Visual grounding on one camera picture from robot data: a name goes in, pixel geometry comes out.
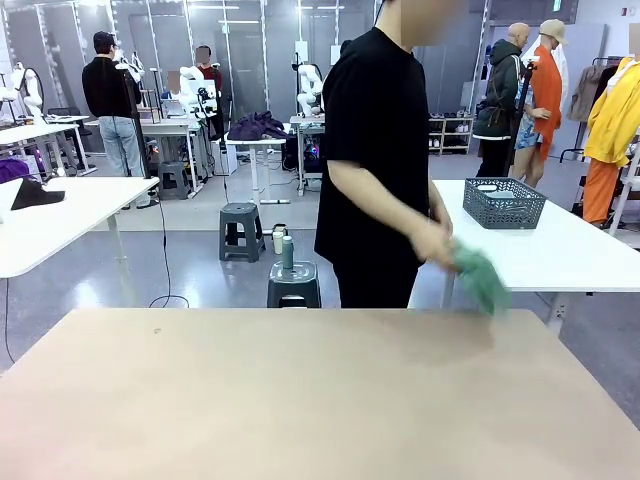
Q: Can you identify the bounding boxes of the brown coat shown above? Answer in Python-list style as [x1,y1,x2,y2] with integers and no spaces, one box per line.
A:
[567,63,609,123]

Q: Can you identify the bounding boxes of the grey robot desk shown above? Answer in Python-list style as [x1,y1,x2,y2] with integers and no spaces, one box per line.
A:
[142,115,206,195]
[288,114,326,197]

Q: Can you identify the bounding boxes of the black clothes rack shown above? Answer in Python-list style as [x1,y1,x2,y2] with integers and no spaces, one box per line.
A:
[558,55,624,164]

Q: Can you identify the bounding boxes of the person in white top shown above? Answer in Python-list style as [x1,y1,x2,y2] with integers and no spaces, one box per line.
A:
[164,69,184,102]

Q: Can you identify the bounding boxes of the person's right hand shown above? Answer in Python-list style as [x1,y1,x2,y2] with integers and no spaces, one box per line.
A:
[413,222,454,264]

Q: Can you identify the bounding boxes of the grey plastic lattice basket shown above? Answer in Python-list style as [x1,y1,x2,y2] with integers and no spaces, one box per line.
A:
[462,177,548,231]

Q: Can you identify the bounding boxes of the person's left hand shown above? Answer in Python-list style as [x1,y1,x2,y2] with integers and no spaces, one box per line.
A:
[433,199,454,236]

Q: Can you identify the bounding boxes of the white shoe rack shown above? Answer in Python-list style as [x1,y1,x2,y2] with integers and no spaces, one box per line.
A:
[428,113,475,156]

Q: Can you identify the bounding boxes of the mannequin dark hooded jacket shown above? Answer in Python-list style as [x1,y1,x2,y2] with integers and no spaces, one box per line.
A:
[472,22,532,182]

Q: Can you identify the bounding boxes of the purple cloth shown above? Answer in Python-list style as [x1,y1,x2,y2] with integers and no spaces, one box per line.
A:
[0,158,30,185]

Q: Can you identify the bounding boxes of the small white standing desk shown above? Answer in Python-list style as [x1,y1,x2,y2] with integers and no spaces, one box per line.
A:
[224,134,291,206]

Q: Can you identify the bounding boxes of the person in black t-shirt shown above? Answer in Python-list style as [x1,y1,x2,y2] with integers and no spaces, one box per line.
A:
[313,0,469,309]

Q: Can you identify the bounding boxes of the computer with coloured lights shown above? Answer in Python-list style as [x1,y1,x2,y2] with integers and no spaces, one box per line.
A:
[303,139,324,174]

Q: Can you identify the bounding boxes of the black cloth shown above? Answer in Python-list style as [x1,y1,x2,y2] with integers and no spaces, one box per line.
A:
[9,177,67,212]

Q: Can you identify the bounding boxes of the purple clothes pile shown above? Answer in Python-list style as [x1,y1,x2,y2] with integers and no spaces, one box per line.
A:
[227,110,290,142]

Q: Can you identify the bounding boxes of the mannequin yellow jacket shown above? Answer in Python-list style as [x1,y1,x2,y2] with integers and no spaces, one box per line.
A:
[582,54,640,226]

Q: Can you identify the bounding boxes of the green towel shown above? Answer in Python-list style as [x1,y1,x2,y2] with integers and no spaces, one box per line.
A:
[447,238,514,317]

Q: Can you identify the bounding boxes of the person in red top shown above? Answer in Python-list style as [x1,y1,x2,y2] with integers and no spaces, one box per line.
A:
[193,44,224,101]

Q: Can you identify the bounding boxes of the dark grey plastic stool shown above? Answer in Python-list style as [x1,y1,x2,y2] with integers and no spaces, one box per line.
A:
[218,202,267,264]
[157,160,192,201]
[266,260,323,309]

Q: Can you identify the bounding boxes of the person's right forearm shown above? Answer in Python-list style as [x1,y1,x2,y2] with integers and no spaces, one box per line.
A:
[332,167,426,251]

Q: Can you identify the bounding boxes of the man black sweater blue jeans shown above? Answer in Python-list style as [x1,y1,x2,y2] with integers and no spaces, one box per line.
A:
[81,30,151,209]

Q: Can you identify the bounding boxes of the mannequin orange robe beige cap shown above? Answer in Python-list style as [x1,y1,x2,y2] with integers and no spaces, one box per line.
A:
[509,18,571,191]

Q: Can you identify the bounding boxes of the long white table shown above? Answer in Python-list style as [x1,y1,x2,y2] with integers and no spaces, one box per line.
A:
[0,122,99,177]

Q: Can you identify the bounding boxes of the large white table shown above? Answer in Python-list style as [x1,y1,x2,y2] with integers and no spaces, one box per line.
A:
[407,178,640,331]
[0,175,161,306]

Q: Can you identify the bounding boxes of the black tripod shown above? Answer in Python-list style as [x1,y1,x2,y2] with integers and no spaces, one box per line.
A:
[209,62,231,176]
[502,55,541,182]
[115,62,154,180]

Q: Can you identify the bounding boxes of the black floor cable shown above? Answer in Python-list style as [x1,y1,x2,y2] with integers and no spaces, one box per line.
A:
[148,199,190,309]

